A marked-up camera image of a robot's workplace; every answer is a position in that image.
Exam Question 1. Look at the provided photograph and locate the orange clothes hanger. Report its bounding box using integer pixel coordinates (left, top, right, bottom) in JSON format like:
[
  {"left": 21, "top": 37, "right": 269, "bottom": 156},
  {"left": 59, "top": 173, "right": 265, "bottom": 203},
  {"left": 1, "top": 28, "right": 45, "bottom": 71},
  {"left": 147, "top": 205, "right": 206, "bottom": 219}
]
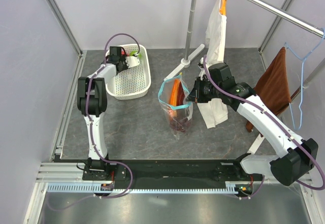
[{"left": 219, "top": 0, "right": 228, "bottom": 16}]

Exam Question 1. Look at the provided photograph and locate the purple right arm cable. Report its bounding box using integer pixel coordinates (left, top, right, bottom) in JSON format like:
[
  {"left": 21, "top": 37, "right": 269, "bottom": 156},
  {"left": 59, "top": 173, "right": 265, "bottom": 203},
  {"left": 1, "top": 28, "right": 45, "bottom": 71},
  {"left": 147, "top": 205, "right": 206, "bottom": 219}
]
[{"left": 203, "top": 55, "right": 325, "bottom": 201}]

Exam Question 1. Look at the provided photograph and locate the silver garment rack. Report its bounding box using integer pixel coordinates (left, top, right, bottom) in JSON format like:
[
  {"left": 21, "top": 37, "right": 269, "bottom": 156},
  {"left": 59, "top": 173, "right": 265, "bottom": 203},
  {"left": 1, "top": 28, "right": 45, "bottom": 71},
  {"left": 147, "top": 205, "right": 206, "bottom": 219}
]
[{"left": 164, "top": 0, "right": 324, "bottom": 158}]

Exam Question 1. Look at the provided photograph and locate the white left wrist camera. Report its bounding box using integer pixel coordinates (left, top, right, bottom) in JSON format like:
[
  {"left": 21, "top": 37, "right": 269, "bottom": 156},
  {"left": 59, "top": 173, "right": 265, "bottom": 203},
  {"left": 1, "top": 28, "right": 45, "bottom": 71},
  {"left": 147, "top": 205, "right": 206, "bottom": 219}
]
[{"left": 126, "top": 55, "right": 141, "bottom": 69}]

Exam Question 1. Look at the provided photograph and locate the slotted cable duct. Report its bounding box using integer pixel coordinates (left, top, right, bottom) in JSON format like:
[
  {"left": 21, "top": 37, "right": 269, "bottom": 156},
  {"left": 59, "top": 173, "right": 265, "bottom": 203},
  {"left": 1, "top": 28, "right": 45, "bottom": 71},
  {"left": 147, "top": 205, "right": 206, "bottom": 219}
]
[{"left": 46, "top": 183, "right": 252, "bottom": 194}]

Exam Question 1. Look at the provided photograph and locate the orange papaya slice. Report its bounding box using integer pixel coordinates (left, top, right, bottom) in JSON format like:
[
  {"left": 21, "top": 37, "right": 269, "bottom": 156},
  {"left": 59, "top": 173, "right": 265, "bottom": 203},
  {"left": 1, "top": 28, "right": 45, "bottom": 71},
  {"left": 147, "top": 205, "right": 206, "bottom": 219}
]
[{"left": 169, "top": 78, "right": 185, "bottom": 107}]

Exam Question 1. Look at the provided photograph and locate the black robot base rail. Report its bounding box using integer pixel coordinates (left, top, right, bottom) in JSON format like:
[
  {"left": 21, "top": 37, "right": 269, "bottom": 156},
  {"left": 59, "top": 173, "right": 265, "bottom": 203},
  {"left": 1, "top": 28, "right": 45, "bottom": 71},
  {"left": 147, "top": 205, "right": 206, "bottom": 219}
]
[{"left": 82, "top": 159, "right": 265, "bottom": 190}]

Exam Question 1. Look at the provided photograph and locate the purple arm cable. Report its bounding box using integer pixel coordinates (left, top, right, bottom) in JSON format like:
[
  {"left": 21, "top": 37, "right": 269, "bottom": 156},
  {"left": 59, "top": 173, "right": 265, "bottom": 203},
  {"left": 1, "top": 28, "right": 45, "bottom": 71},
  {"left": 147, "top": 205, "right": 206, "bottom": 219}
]
[
  {"left": 203, "top": 55, "right": 325, "bottom": 201},
  {"left": 45, "top": 33, "right": 142, "bottom": 211}
]

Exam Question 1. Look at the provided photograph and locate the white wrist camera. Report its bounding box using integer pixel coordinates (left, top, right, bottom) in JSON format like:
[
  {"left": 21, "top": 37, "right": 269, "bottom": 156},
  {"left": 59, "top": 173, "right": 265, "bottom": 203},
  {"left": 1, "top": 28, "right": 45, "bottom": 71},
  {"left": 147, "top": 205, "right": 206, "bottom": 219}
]
[
  {"left": 126, "top": 55, "right": 141, "bottom": 69},
  {"left": 198, "top": 55, "right": 210, "bottom": 80}
]

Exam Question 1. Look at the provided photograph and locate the brown towel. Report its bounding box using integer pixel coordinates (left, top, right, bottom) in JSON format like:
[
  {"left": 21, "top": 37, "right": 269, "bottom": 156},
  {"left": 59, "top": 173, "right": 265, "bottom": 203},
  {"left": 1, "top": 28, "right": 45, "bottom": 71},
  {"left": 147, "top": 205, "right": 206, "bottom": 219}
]
[{"left": 245, "top": 46, "right": 292, "bottom": 133}]

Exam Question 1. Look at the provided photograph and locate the white perforated plastic basket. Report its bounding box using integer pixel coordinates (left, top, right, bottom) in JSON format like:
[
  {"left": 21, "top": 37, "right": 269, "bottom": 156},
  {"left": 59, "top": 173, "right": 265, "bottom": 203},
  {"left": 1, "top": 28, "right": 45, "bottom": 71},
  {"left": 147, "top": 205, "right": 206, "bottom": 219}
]
[{"left": 106, "top": 44, "right": 151, "bottom": 100}]

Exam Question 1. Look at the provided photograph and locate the clear zip top bag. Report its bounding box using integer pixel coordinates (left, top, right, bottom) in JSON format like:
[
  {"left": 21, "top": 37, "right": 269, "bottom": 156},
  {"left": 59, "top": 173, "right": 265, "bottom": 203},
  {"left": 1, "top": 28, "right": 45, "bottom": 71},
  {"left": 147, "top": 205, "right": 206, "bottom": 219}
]
[{"left": 158, "top": 74, "right": 193, "bottom": 140}]

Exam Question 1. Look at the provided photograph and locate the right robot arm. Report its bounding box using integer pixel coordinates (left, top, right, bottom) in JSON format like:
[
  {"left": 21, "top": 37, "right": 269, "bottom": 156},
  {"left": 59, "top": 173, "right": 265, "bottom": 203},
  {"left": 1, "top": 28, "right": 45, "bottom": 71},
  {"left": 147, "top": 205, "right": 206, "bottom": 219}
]
[{"left": 186, "top": 60, "right": 324, "bottom": 186}]

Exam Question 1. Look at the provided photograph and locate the red grape bunch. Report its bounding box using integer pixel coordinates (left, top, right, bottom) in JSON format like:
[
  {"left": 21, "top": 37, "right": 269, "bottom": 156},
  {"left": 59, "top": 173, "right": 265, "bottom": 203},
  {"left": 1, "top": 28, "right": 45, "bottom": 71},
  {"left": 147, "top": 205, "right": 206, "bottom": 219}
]
[{"left": 169, "top": 117, "right": 192, "bottom": 133}]

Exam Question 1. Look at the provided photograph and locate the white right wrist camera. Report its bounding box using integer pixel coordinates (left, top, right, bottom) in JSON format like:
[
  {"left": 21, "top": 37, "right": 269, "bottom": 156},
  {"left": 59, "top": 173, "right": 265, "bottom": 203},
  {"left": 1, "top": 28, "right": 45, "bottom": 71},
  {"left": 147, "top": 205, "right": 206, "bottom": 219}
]
[{"left": 198, "top": 55, "right": 210, "bottom": 80}]

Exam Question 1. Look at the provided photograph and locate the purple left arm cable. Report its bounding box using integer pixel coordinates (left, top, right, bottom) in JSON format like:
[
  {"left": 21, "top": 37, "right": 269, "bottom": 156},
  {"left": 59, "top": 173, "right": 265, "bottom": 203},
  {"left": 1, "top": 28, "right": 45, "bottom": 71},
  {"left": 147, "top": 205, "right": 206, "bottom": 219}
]
[{"left": 45, "top": 33, "right": 142, "bottom": 211}]

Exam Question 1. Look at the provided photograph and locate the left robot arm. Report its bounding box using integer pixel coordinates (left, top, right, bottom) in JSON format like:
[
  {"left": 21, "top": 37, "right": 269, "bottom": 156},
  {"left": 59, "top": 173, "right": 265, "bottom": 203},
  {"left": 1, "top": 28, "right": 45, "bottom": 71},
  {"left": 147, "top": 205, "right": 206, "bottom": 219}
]
[{"left": 77, "top": 46, "right": 128, "bottom": 181}]

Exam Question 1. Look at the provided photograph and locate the light blue wire hanger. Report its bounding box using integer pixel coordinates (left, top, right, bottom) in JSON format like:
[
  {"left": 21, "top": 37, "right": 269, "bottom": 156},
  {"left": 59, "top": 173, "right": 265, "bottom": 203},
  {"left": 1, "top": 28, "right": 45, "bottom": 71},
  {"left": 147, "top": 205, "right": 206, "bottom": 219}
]
[{"left": 284, "top": 27, "right": 324, "bottom": 131}]

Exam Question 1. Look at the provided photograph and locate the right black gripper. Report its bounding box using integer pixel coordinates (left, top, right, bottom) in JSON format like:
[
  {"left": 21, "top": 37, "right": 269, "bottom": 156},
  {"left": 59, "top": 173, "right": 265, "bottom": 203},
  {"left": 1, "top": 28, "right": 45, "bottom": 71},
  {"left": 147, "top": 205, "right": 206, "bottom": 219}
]
[{"left": 186, "top": 77, "right": 222, "bottom": 103}]

